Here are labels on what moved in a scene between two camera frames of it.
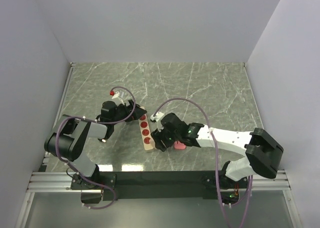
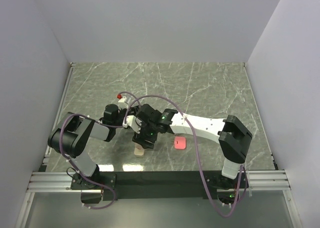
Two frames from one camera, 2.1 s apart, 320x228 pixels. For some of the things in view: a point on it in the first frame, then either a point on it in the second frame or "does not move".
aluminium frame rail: [51, 182] does not move
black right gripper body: [175, 136] to [147, 133]
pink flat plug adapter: [178, 145] does not move
